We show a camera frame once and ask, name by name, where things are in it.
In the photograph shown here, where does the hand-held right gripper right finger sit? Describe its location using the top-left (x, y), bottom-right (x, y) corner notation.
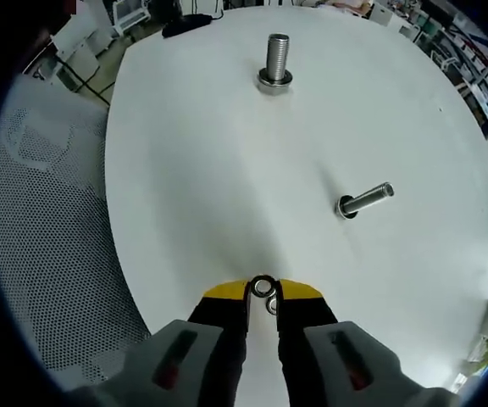
top-left (274, 278), bottom-right (461, 407)

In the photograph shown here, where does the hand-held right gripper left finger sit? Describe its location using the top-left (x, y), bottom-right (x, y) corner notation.
top-left (76, 279), bottom-right (254, 407)

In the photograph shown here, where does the slim threaded steel stud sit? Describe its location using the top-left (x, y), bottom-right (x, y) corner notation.
top-left (335, 181), bottom-right (396, 220)

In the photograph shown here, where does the thick threaded steel stud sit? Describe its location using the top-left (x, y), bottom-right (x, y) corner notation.
top-left (257, 32), bottom-right (295, 96)

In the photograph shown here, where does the grey mesh office chair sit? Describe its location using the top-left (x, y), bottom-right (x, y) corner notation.
top-left (0, 105), bottom-right (153, 387)

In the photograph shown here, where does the metal storage shelf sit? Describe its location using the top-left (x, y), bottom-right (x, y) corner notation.
top-left (428, 23), bottom-right (488, 142)

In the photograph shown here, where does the white standing desk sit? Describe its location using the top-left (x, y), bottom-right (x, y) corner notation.
top-left (51, 25), bottom-right (114, 103)

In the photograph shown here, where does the black computer mouse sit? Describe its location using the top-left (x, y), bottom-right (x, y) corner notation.
top-left (161, 13), bottom-right (213, 39)

